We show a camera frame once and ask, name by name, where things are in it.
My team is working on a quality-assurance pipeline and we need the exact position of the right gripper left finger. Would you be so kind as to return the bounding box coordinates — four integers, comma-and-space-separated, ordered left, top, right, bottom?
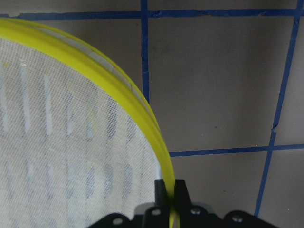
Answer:
154, 179, 171, 209

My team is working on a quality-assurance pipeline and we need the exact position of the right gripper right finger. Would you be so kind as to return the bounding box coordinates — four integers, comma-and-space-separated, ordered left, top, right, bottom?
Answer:
174, 179, 192, 210

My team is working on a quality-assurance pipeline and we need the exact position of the yellow steamer layer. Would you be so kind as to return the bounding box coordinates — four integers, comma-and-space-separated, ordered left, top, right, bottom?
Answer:
0, 18, 174, 228

